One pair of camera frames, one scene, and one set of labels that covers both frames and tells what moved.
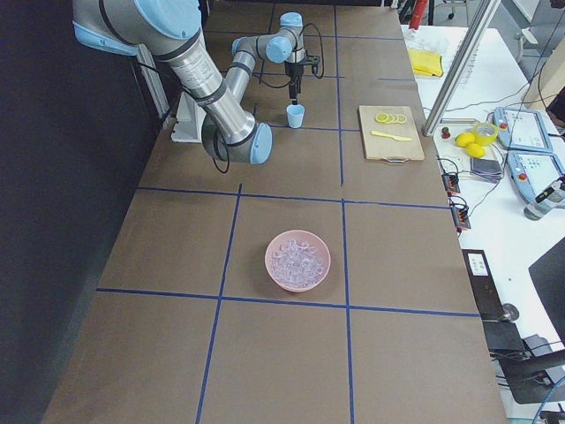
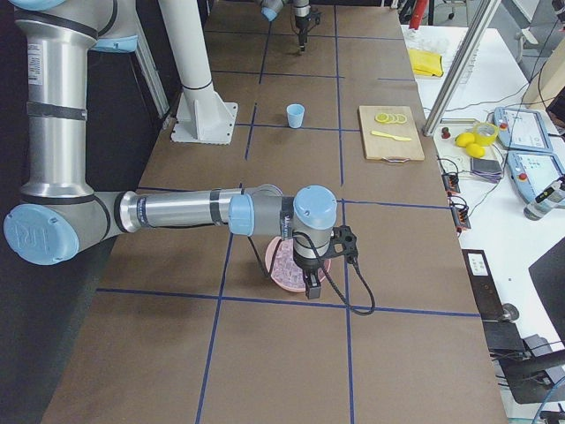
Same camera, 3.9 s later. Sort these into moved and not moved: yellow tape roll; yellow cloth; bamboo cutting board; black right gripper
Moved: black right gripper
Not moved: yellow cloth; bamboo cutting board; yellow tape roll
